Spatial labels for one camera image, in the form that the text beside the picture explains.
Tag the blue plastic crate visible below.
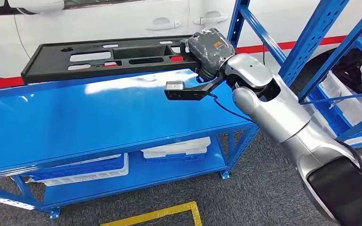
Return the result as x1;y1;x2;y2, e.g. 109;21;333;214
145;152;207;164
28;153;125;182
304;86;346;138

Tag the yellow floor tape square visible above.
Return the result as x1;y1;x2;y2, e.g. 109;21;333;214
99;201;203;226

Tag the blue metal shelf rack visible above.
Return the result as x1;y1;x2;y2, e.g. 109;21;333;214
0;0;350;219

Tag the blue wheeled shelf rack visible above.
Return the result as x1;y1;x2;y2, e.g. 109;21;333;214
298;0;362;149

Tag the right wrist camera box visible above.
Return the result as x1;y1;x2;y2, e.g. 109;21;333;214
164;73;229;101

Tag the long black plastic part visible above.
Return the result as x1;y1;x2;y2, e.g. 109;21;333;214
21;35;200;84

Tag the white car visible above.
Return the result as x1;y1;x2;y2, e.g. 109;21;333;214
0;0;362;89

